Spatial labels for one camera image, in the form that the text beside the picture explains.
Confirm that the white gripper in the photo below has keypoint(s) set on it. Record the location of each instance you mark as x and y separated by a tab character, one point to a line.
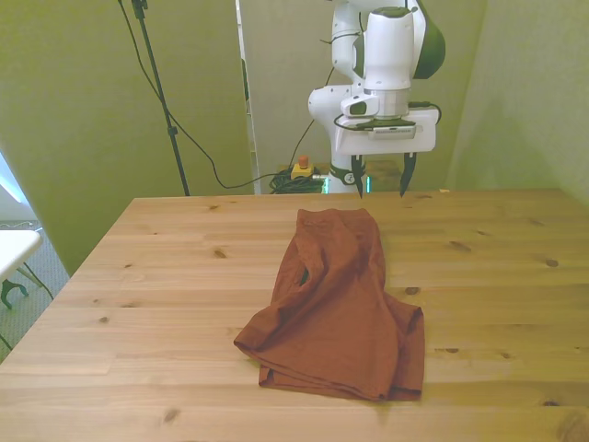
386	145

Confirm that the rust orange shorts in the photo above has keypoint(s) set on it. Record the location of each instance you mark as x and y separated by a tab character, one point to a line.
340	313

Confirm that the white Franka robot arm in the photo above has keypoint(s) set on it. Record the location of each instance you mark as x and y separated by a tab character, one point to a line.
389	55

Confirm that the yellow emergency stop box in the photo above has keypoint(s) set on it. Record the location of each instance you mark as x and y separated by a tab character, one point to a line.
302	171

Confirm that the white folding side table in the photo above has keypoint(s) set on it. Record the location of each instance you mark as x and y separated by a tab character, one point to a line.
14	246

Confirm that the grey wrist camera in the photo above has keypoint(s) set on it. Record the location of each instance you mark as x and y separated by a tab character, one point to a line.
393	131

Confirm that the white vertical wall trim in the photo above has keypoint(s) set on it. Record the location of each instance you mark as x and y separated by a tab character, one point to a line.
250	138

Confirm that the black camera stand pole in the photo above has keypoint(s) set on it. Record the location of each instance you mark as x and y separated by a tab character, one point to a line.
172	131

